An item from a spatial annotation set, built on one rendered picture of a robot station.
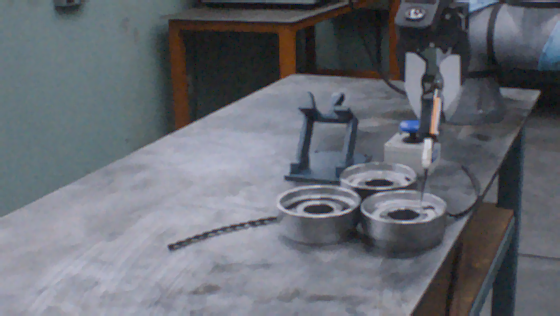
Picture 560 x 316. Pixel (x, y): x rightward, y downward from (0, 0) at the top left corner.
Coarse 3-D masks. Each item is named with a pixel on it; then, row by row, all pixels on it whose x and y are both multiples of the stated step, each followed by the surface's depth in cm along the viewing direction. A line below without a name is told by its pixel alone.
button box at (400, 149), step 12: (384, 144) 117; (396, 144) 117; (408, 144) 117; (420, 144) 116; (384, 156) 117; (396, 156) 116; (408, 156) 116; (420, 156) 115; (420, 168) 115; (432, 168) 117
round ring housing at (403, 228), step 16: (384, 192) 98; (400, 192) 99; (416, 192) 98; (368, 208) 96; (400, 208) 96; (416, 208) 96; (368, 224) 92; (384, 224) 90; (400, 224) 89; (416, 224) 89; (432, 224) 90; (368, 240) 94; (384, 240) 90; (400, 240) 90; (416, 240) 90; (432, 240) 92
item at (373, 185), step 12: (348, 168) 108; (360, 168) 109; (372, 168) 110; (384, 168) 110; (396, 168) 109; (408, 168) 107; (348, 180) 107; (360, 180) 106; (372, 180) 107; (384, 180) 107; (396, 180) 106; (408, 180) 107; (360, 192) 101; (372, 192) 100
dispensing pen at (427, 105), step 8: (440, 80) 101; (432, 88) 101; (440, 88) 101; (424, 104) 99; (432, 104) 98; (424, 112) 98; (432, 112) 98; (424, 120) 98; (424, 128) 98; (424, 136) 99; (424, 144) 99; (432, 144) 98; (424, 152) 98; (432, 152) 98; (424, 160) 98; (424, 168) 98; (424, 176) 97; (424, 184) 97
